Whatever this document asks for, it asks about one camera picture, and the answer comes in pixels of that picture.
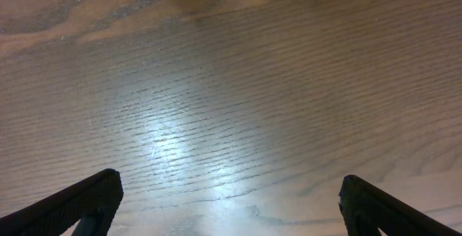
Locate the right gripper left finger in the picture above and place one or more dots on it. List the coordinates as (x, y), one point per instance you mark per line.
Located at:
(89, 205)

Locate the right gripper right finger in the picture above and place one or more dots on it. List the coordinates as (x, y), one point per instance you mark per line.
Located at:
(367, 210)

